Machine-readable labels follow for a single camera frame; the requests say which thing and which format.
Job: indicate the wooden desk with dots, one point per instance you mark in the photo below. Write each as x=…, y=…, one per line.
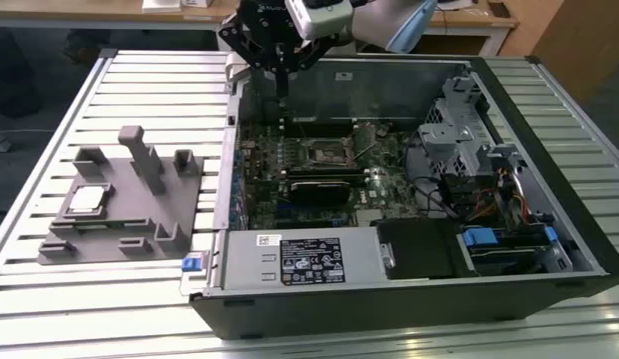
x=65, y=15

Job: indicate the silver chipset heatsink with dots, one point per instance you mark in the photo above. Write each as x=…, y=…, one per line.
x=368, y=217

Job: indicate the black plastic shroud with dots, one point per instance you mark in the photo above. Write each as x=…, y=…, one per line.
x=419, y=247

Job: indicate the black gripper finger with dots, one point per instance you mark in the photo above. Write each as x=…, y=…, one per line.
x=283, y=86
x=235, y=41

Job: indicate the white labelled box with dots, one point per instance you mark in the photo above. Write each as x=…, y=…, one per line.
x=196, y=3

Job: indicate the small black device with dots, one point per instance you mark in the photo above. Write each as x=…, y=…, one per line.
x=499, y=9

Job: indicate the black RAM slot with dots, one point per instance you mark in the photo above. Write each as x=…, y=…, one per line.
x=319, y=119
x=319, y=128
x=319, y=123
x=319, y=133

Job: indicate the silver CPU chip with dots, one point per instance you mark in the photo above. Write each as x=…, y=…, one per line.
x=89, y=198

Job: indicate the blue disk carrier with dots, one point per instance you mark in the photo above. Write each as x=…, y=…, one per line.
x=479, y=237

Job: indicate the installed RAM stick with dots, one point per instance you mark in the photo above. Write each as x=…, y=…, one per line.
x=324, y=175

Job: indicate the grey parts rack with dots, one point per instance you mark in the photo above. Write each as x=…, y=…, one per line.
x=120, y=175

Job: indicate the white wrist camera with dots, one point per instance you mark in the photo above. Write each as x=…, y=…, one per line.
x=319, y=18

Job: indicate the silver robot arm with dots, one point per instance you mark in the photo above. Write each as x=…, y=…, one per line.
x=370, y=18

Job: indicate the blue case latch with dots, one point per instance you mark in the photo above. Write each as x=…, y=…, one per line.
x=191, y=261

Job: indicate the green RAM stick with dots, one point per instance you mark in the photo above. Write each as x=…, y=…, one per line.
x=115, y=224

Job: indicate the black PC case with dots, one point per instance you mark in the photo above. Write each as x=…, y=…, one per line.
x=339, y=314

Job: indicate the green motherboard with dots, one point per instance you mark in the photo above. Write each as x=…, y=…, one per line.
x=390, y=194

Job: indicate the silver power supply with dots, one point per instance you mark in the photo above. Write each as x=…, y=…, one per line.
x=250, y=261

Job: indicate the blue drive bay tab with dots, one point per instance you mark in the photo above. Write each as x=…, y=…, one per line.
x=550, y=233

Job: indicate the metal drive cage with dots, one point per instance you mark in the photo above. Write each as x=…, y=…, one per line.
x=454, y=149

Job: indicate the black graphics card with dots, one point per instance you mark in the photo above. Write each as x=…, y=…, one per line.
x=319, y=192

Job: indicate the wooden cabinet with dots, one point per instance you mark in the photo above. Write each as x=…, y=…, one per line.
x=579, y=45

